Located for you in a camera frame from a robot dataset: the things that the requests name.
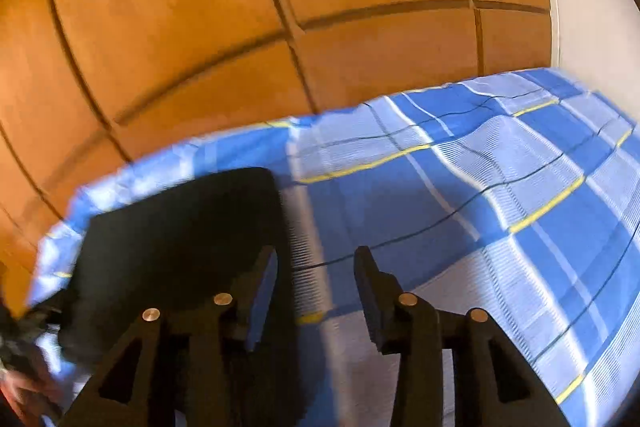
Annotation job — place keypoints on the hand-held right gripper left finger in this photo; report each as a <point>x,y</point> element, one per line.
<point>262,297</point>

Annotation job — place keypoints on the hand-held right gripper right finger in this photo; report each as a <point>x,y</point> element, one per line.
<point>370,302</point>

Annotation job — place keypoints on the black pants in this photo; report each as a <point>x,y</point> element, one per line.
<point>175,232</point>

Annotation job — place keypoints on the blue plaid bed sheet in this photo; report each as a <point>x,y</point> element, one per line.
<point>500,207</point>

